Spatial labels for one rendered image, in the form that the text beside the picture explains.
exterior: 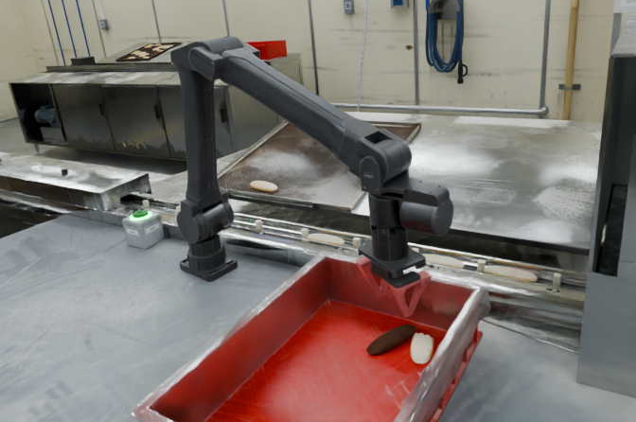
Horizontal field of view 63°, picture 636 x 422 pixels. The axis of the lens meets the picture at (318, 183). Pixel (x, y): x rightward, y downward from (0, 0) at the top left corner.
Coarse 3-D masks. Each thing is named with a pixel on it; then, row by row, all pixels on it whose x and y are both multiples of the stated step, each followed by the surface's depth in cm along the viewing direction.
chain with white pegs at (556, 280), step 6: (144, 204) 153; (180, 210) 146; (258, 222) 132; (252, 228) 135; (258, 228) 132; (306, 228) 125; (306, 234) 125; (354, 240) 118; (354, 246) 118; (480, 264) 103; (480, 270) 104; (558, 276) 96; (558, 282) 96
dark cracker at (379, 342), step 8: (400, 328) 90; (408, 328) 90; (384, 336) 89; (392, 336) 89; (400, 336) 89; (408, 336) 89; (376, 344) 88; (384, 344) 87; (392, 344) 87; (368, 352) 87; (376, 352) 87
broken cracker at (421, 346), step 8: (416, 336) 89; (424, 336) 89; (416, 344) 87; (424, 344) 87; (432, 344) 87; (416, 352) 86; (424, 352) 85; (432, 352) 86; (416, 360) 84; (424, 360) 84
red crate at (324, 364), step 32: (320, 320) 98; (352, 320) 97; (384, 320) 96; (288, 352) 90; (320, 352) 89; (352, 352) 88; (384, 352) 88; (256, 384) 83; (288, 384) 82; (320, 384) 82; (352, 384) 81; (384, 384) 80; (224, 416) 77; (256, 416) 77; (288, 416) 76; (320, 416) 76; (352, 416) 75; (384, 416) 74
